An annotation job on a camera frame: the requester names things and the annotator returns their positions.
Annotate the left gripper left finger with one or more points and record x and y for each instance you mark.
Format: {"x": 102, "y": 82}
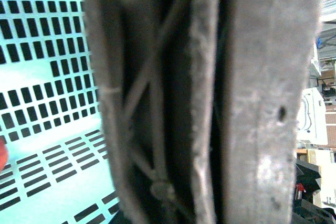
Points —
{"x": 154, "y": 64}

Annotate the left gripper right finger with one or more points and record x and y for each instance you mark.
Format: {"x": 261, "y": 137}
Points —
{"x": 267, "y": 56}

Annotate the light blue plastic basket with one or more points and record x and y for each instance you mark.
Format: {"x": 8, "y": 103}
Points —
{"x": 57, "y": 170}

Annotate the red apple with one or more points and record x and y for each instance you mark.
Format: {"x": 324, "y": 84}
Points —
{"x": 3, "y": 154}

